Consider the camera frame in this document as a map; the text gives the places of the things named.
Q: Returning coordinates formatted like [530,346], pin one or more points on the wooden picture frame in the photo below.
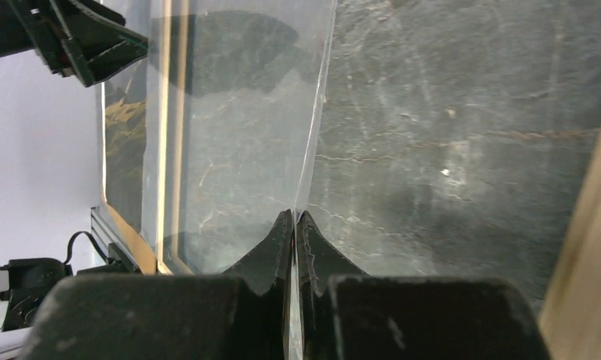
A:
[463,139]

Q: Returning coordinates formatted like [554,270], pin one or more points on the aluminium rail frame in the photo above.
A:
[104,228]

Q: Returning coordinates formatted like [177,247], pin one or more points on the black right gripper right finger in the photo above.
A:
[349,314]

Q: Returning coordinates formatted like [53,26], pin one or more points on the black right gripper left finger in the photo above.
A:
[240,313]

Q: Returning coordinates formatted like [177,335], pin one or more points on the clear acrylic sheet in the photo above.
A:
[235,96]

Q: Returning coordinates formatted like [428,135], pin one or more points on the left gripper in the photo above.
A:
[85,38]

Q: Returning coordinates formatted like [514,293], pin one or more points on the brown backing board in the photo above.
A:
[141,251]

